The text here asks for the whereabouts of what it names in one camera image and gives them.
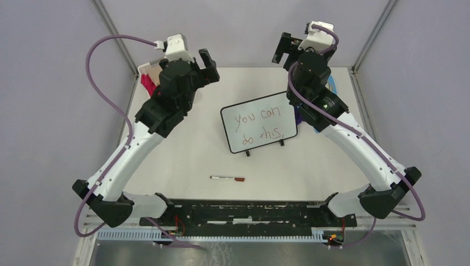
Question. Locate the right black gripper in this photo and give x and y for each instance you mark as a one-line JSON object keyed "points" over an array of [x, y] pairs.
{"points": [[289, 44]]}

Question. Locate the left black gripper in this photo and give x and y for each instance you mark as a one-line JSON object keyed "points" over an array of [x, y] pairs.
{"points": [[209, 75]]}

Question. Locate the black framed whiteboard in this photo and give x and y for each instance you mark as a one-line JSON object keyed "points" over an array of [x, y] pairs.
{"points": [[258, 122]]}

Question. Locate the white red whiteboard marker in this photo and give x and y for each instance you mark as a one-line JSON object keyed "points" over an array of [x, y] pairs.
{"points": [[222, 178]]}

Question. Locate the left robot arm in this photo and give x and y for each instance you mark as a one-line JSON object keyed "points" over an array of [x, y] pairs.
{"points": [[167, 107]]}

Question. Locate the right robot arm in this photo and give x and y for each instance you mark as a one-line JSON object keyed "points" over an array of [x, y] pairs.
{"points": [[391, 185]]}

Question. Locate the beige folded cloth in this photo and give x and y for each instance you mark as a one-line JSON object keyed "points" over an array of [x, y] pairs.
{"points": [[154, 71]]}

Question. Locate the magenta cloth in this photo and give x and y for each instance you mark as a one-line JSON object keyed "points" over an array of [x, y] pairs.
{"points": [[149, 84]]}

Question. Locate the white plastic basket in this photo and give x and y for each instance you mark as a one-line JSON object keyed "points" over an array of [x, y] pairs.
{"points": [[142, 69]]}

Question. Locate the purple cloth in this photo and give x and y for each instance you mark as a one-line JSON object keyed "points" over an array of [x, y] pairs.
{"points": [[298, 115]]}

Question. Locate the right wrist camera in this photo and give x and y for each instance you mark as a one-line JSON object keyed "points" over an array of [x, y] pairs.
{"points": [[320, 37]]}

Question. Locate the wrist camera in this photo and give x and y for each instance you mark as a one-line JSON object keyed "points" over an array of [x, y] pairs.
{"points": [[320, 37], [177, 49]]}

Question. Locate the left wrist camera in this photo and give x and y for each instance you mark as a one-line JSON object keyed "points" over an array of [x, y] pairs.
{"points": [[177, 49]]}

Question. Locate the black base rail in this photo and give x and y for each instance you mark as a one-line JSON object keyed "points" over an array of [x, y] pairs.
{"points": [[233, 220]]}

